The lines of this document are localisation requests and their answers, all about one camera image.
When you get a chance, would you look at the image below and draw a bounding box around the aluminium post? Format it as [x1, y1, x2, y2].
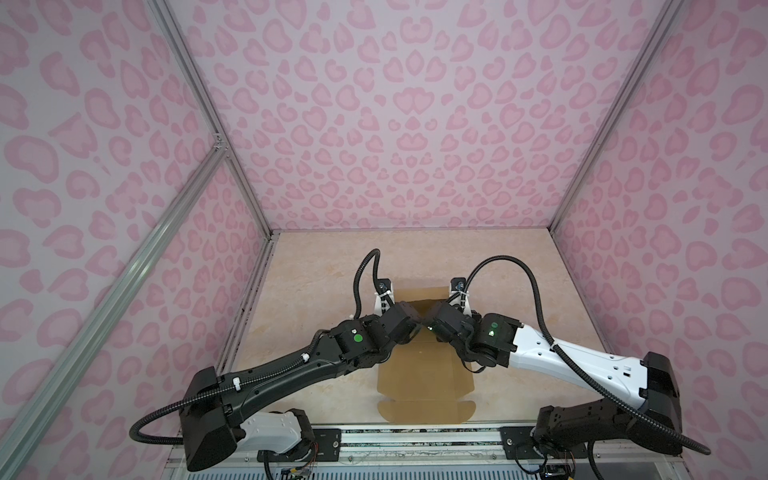
[548, 0, 688, 236]
[146, 0, 273, 239]

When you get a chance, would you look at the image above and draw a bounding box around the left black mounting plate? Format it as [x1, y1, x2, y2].
[257, 428, 342, 463]

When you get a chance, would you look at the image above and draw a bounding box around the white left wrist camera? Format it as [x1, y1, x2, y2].
[374, 278, 394, 316]

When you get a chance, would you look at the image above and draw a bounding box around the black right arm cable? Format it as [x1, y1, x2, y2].
[461, 254, 712, 457]

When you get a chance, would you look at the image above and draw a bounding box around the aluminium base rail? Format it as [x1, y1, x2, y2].
[161, 422, 691, 479]

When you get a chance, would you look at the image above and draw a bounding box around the back left aluminium post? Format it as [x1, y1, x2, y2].
[146, 0, 273, 239]

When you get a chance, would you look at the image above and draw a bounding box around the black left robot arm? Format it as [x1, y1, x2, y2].
[180, 302, 421, 472]

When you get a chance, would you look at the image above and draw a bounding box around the back right aluminium post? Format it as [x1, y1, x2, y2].
[548, 0, 688, 236]

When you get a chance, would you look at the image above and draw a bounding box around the brown cardboard box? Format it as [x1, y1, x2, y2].
[376, 285, 478, 426]

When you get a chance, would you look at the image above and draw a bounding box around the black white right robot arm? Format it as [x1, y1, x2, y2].
[426, 302, 683, 456]

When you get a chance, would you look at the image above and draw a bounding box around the black mounting plate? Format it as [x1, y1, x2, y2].
[257, 428, 342, 463]
[499, 426, 542, 461]

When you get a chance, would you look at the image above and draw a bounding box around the left aluminium frame strut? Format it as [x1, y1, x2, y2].
[1, 146, 228, 479]

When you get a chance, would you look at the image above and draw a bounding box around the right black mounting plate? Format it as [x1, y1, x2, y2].
[499, 426, 542, 461]

